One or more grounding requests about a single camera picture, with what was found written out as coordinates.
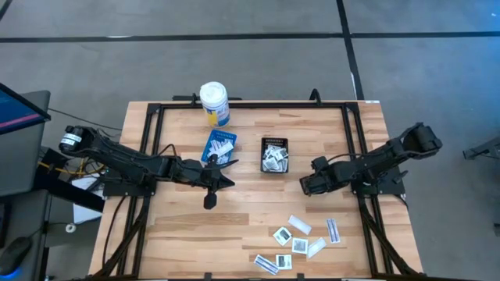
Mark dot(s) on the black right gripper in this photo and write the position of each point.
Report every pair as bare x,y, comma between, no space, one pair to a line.
316,183

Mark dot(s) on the black computer mouse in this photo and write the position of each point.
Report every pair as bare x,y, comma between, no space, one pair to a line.
15,255

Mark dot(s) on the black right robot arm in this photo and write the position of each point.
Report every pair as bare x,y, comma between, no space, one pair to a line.
379,160

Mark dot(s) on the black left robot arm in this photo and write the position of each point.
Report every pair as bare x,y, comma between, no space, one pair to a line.
129,160

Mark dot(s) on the white antiseptic towelette packet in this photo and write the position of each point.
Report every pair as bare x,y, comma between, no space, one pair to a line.
282,164
282,235
269,164
283,261
279,153
300,246
269,153

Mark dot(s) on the grey stand leg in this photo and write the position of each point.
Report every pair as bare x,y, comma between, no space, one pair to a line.
484,150

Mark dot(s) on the blue striped fabric bandage packet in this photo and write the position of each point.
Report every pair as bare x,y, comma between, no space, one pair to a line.
333,230
266,264

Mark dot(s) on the disinfecting wipes canister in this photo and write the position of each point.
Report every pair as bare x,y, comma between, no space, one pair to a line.
214,103

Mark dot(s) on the computer monitor screen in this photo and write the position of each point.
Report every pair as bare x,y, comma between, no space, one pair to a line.
19,111

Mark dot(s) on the black desk beam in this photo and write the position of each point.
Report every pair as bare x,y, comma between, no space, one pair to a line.
66,189

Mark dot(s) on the blue plastic basket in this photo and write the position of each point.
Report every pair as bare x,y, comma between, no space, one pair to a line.
218,136

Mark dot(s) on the white tape roll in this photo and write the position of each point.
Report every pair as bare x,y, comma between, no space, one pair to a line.
70,228

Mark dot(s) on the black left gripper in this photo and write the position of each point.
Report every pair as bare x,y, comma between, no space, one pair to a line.
195,171

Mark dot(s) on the white paper sheet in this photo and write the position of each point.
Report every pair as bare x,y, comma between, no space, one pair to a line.
84,210

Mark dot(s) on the black plastic basket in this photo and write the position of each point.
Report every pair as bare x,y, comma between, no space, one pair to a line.
275,139

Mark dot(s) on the white table label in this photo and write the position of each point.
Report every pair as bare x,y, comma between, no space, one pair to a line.
372,102

